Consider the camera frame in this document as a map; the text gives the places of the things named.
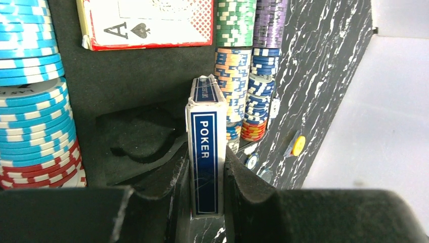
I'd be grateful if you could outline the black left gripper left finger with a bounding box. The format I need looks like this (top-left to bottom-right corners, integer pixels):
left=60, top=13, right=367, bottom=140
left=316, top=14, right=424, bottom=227
left=1, top=135, right=190, bottom=242

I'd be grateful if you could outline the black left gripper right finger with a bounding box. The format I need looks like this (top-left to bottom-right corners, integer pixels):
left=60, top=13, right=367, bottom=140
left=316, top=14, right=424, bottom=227
left=224, top=149, right=428, bottom=242

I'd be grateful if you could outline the blue poker card deck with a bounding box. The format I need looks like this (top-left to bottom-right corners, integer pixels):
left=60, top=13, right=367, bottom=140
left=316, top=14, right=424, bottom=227
left=186, top=74, right=227, bottom=219

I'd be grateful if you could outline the white blue five chip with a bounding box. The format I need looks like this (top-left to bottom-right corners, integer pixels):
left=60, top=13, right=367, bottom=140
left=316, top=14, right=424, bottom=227
left=269, top=97, right=281, bottom=119

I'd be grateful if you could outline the black poker set case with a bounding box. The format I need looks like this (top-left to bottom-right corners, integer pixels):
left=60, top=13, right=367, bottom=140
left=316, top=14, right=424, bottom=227
left=49, top=1, right=216, bottom=187

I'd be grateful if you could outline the clear acrylic dealer button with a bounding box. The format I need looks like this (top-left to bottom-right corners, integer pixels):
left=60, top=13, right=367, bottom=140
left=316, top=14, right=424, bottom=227
left=258, top=169, right=273, bottom=184

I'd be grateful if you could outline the green blue fifty chip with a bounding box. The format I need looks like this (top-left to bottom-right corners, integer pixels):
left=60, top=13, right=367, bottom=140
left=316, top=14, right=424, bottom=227
left=245, top=152, right=260, bottom=170

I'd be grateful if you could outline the yellow round button chip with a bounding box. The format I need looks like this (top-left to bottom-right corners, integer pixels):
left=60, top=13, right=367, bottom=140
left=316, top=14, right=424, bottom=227
left=291, top=135, right=306, bottom=156

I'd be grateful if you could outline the light blue red chip stack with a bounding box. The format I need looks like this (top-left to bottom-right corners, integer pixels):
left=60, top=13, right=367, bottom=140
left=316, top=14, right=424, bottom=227
left=1, top=77, right=87, bottom=190

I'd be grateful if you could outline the orange blue chip stack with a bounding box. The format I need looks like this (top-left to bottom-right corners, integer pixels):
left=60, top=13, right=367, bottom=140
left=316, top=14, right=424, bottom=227
left=214, top=47, right=251, bottom=153

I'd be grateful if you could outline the dark blue chip stack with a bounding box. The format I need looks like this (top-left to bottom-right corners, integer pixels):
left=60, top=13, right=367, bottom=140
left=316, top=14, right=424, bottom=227
left=241, top=48, right=281, bottom=142

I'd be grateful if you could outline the red poker card deck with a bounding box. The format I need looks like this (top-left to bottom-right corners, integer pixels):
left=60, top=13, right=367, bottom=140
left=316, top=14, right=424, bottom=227
left=76, top=0, right=213, bottom=51

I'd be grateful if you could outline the purple chip stack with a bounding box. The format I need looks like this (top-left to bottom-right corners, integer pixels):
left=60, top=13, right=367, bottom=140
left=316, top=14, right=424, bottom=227
left=253, top=0, right=288, bottom=49

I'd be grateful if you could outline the green chip stack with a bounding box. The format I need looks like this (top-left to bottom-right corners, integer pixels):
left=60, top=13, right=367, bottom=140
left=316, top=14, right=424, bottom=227
left=214, top=0, right=257, bottom=47

